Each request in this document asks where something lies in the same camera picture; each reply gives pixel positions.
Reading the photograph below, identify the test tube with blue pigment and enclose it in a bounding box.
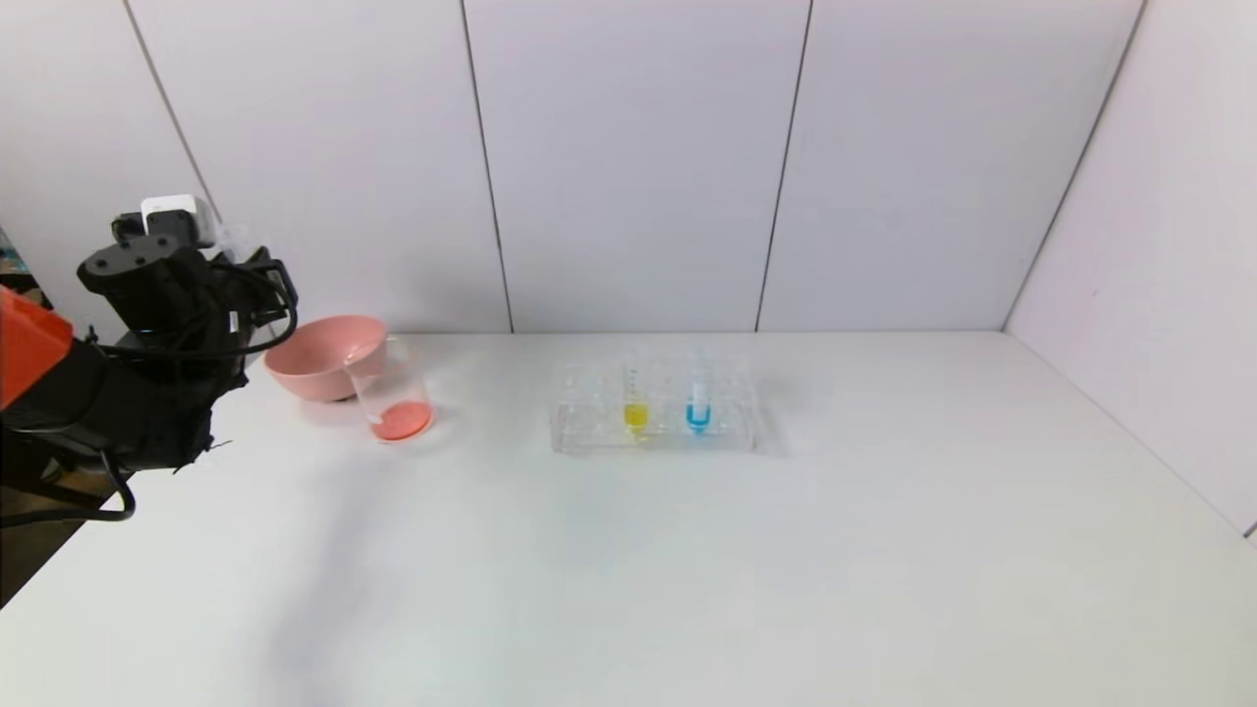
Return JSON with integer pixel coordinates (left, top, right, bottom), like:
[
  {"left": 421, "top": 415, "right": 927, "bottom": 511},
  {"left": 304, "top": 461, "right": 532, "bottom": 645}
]
[{"left": 684, "top": 346, "right": 715, "bottom": 437}]

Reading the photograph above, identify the test tube with yellow pigment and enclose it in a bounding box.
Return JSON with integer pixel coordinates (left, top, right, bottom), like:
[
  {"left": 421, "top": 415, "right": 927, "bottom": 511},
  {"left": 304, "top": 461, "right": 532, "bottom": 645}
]
[{"left": 622, "top": 349, "right": 651, "bottom": 439}]

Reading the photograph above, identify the clear acrylic test tube rack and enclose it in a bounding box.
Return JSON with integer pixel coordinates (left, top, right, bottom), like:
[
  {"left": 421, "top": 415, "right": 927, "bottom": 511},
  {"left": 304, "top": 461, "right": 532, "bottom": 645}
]
[{"left": 548, "top": 355, "right": 759, "bottom": 455}]

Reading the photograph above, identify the clear glass beaker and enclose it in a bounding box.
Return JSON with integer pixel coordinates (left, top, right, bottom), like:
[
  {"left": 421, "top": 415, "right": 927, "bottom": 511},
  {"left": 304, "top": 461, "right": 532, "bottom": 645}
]
[{"left": 344, "top": 336, "right": 436, "bottom": 445}]

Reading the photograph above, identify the pink plastic bowl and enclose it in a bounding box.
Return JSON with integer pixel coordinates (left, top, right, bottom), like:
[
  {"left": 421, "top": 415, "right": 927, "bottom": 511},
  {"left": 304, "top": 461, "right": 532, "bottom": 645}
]
[{"left": 263, "top": 314, "right": 390, "bottom": 404}]

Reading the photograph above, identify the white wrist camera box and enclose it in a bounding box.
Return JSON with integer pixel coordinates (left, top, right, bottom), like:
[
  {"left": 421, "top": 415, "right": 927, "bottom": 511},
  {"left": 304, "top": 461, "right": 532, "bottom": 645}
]
[{"left": 140, "top": 194, "right": 217, "bottom": 248}]

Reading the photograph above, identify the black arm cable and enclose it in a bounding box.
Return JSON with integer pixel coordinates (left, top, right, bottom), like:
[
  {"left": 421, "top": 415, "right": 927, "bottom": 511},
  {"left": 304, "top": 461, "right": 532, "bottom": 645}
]
[{"left": 0, "top": 257, "right": 300, "bottom": 528}]

